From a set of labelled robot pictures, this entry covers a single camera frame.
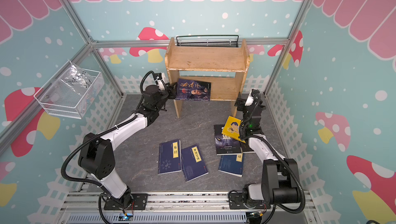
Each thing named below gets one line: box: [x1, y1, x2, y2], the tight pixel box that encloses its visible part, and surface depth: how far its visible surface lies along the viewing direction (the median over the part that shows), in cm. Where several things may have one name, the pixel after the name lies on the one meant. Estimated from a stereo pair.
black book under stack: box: [240, 139, 255, 153], surface depth 92 cm
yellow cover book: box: [221, 115, 246, 144], surface depth 99 cm
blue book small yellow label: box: [218, 153, 245, 178], surface depth 87 cm
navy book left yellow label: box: [158, 139, 183, 175], surface depth 89 cm
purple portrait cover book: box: [174, 78, 212, 102], surface depth 93 cm
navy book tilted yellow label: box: [180, 144, 209, 183], surface depth 88 cm
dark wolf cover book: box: [213, 124, 243, 156], surface depth 94 cm
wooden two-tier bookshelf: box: [165, 37, 251, 119], surface depth 81 cm
